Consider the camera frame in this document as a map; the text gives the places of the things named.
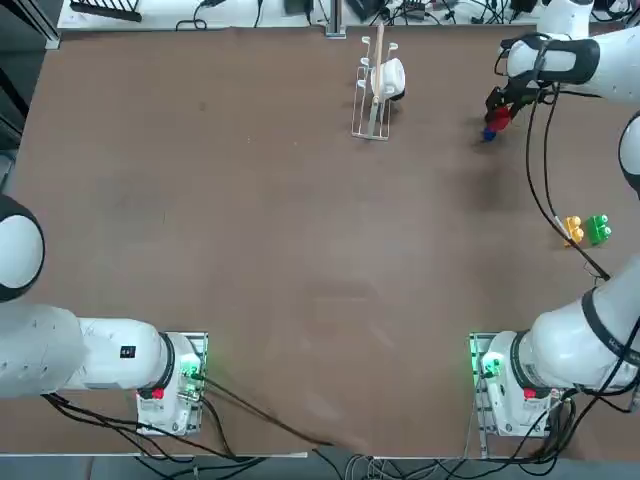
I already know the yellow toy brick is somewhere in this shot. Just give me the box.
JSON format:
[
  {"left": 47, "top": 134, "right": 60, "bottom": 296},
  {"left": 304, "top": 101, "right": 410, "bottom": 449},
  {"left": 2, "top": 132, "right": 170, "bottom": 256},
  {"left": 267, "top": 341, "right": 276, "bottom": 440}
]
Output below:
[{"left": 562, "top": 215, "right": 587, "bottom": 248}]

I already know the black ribbed box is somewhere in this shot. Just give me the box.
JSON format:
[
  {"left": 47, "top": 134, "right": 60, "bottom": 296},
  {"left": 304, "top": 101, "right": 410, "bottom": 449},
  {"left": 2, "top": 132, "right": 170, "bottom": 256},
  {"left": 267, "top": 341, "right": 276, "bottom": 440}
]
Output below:
[{"left": 69, "top": 0, "right": 144, "bottom": 23}]

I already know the black device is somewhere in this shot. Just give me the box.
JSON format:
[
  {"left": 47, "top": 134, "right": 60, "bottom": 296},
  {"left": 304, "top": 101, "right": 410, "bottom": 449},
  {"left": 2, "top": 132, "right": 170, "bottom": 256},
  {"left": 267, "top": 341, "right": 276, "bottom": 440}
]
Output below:
[{"left": 346, "top": 0, "right": 384, "bottom": 22}]

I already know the red wooden cube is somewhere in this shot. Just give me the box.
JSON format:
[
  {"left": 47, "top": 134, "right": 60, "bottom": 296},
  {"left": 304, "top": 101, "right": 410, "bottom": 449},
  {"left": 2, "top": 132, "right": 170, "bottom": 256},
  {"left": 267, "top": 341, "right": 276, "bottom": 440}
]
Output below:
[{"left": 488, "top": 105, "right": 514, "bottom": 133}]

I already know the white wire cup rack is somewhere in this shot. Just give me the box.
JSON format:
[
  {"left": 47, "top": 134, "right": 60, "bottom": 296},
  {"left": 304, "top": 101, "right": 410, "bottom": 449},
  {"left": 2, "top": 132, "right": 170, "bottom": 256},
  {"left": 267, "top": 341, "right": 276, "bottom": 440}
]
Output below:
[{"left": 350, "top": 21, "right": 407, "bottom": 143}]

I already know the black table cable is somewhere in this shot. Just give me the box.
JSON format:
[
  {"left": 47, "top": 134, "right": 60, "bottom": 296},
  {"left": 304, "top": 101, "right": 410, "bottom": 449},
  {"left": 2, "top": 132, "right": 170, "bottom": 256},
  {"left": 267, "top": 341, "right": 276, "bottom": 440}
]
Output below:
[{"left": 202, "top": 375, "right": 335, "bottom": 447}]

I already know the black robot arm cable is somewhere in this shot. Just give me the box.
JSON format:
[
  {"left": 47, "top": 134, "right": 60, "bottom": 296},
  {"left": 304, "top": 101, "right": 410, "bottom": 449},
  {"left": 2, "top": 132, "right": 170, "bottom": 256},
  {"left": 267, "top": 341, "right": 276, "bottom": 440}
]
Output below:
[
  {"left": 542, "top": 84, "right": 576, "bottom": 236},
  {"left": 524, "top": 94, "right": 612, "bottom": 281}
]

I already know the aluminium profile post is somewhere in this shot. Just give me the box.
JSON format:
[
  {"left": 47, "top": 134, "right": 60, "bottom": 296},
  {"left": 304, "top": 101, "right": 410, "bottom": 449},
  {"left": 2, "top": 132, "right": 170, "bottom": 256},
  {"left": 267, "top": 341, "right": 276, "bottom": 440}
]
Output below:
[{"left": 325, "top": 0, "right": 348, "bottom": 39}]

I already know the white cup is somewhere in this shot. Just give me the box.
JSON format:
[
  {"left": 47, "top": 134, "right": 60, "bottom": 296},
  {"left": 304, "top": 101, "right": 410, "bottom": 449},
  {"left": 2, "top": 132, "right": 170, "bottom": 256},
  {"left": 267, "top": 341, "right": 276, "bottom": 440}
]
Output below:
[{"left": 371, "top": 57, "right": 408, "bottom": 102}]

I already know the green toy brick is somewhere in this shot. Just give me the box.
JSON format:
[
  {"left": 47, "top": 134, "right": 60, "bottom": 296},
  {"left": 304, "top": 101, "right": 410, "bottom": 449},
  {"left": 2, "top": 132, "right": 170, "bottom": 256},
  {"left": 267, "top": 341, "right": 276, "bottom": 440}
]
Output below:
[{"left": 585, "top": 213, "right": 614, "bottom": 247}]

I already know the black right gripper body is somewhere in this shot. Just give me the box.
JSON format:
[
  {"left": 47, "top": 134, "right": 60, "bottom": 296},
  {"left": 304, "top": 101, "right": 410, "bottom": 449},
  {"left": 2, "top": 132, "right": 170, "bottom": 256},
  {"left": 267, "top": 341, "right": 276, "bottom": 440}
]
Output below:
[{"left": 499, "top": 74, "right": 544, "bottom": 100}]

